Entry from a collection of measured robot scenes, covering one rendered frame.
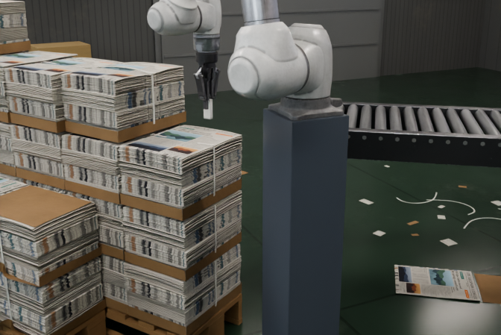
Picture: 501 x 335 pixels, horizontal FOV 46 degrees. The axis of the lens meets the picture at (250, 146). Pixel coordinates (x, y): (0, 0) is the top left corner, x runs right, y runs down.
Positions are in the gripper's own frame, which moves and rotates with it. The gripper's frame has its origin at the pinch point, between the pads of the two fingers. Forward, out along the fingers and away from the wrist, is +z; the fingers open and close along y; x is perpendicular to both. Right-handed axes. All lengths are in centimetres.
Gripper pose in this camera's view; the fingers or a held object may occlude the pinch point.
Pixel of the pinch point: (208, 108)
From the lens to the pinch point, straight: 210.7
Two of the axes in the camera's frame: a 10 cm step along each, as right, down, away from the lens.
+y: -5.2, 2.5, -8.2
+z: 0.0, 9.6, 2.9
